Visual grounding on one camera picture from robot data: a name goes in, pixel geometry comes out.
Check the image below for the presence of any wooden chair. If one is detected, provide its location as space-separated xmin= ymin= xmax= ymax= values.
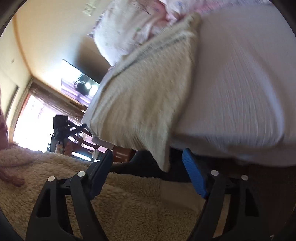
xmin=68 ymin=128 xmax=136 ymax=163

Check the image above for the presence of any wall mirror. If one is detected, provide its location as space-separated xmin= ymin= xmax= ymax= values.
xmin=61 ymin=59 xmax=99 ymax=106

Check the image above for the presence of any pink floral pillow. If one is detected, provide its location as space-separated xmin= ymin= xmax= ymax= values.
xmin=159 ymin=0 xmax=271 ymax=24

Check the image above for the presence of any lavender bed sheet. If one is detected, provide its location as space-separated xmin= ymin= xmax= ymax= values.
xmin=82 ymin=4 xmax=295 ymax=171

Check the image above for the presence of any white floral pillow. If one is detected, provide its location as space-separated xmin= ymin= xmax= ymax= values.
xmin=92 ymin=1 xmax=168 ymax=66

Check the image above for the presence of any person's left hand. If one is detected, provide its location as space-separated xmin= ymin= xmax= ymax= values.
xmin=55 ymin=141 xmax=73 ymax=156

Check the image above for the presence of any cream fleece blanket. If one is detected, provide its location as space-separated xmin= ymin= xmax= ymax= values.
xmin=0 ymin=12 xmax=202 ymax=241

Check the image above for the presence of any wooden window frame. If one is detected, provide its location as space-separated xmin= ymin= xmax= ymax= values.
xmin=6 ymin=78 xmax=87 ymax=141

